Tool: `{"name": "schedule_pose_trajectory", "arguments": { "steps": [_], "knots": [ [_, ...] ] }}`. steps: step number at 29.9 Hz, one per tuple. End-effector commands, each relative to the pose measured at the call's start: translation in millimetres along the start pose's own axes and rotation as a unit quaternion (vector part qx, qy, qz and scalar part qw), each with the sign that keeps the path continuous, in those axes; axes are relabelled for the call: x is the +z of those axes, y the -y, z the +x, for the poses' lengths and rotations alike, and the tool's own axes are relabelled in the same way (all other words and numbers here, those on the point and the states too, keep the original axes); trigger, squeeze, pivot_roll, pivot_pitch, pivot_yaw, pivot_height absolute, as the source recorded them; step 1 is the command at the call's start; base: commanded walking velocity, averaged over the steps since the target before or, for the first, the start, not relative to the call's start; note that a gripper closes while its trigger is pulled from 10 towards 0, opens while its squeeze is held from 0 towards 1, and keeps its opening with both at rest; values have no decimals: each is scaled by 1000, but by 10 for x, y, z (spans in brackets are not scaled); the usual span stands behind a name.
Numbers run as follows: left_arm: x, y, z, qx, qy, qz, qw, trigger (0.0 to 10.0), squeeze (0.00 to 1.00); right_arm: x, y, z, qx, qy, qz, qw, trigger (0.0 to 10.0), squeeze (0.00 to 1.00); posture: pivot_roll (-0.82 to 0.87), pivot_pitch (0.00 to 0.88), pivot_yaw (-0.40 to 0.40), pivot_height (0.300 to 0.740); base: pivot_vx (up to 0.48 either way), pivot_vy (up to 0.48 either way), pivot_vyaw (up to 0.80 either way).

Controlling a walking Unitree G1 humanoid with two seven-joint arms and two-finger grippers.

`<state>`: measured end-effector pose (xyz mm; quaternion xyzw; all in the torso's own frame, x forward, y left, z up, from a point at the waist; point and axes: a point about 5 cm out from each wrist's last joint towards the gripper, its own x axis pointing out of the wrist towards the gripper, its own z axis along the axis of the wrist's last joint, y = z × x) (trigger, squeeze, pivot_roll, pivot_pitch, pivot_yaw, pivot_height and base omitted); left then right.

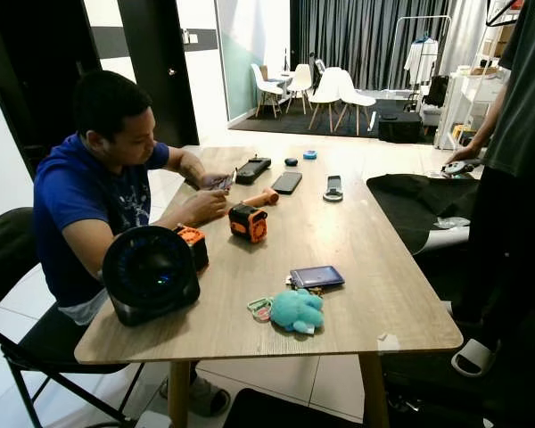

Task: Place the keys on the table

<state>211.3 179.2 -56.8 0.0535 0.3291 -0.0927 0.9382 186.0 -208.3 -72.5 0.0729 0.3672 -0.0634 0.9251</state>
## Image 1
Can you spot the white tape piece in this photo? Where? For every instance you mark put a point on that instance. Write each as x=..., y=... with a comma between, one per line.
x=389, y=343

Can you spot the black and silver key fob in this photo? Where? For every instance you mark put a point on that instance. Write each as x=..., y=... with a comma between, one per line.
x=333, y=188

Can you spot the white hanging shirt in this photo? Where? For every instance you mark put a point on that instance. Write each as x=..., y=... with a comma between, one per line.
x=421, y=60

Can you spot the dark blue wallet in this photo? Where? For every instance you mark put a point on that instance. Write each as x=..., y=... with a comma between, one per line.
x=316, y=276

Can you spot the white dining chair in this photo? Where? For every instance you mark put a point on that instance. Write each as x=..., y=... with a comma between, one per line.
x=325, y=87
x=265, y=85
x=300, y=80
x=355, y=94

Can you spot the black door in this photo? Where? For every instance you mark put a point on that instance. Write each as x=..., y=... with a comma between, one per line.
x=159, y=62

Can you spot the black floor mat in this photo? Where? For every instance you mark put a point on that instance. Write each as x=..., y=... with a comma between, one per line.
x=290, y=412

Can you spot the dark grey rug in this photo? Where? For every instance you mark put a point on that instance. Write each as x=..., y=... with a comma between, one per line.
x=272, y=125

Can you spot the black bag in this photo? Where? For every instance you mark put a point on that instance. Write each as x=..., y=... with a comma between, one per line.
x=438, y=91

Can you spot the white power strip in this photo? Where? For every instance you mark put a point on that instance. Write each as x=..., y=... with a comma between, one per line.
x=153, y=420

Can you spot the orange and black speaker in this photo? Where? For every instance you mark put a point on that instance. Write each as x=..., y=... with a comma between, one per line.
x=248, y=224

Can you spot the black cloth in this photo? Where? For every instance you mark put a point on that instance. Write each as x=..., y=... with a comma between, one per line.
x=410, y=201

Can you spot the round black desk fan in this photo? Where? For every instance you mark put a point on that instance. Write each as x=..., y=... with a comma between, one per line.
x=150, y=272

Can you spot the seated man in blue shirt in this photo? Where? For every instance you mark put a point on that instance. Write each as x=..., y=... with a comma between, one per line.
x=76, y=205

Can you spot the black folding chair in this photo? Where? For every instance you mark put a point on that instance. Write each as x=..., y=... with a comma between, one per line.
x=4, y=250

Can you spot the white hand controller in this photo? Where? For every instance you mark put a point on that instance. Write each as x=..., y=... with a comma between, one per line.
x=459, y=167

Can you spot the black storage box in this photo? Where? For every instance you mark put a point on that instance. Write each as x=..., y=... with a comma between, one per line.
x=399, y=127

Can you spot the dark grey curtain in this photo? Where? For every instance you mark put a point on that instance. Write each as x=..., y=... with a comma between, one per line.
x=348, y=36

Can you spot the white shelf unit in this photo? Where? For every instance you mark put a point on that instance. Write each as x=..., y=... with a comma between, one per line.
x=477, y=89

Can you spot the white clothes rack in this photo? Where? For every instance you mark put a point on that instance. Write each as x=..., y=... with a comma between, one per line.
x=419, y=17

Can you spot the small black round object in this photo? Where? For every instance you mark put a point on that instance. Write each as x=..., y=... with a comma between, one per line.
x=291, y=161

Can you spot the standing person in dark shirt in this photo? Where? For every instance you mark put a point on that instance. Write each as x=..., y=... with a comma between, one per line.
x=526, y=116

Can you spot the small printed cards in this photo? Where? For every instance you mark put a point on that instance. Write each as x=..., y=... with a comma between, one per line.
x=224, y=181

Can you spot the light wooden table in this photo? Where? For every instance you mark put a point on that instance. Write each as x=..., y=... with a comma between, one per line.
x=348, y=241

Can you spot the orange and black box device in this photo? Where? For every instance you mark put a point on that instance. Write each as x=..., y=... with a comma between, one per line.
x=196, y=245

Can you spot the black oblong case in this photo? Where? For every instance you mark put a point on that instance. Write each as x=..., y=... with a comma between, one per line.
x=253, y=169

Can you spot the small blue round object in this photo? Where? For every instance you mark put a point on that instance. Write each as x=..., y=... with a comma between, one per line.
x=310, y=154

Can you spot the black smartphone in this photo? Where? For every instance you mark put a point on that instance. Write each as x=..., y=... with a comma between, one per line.
x=286, y=183

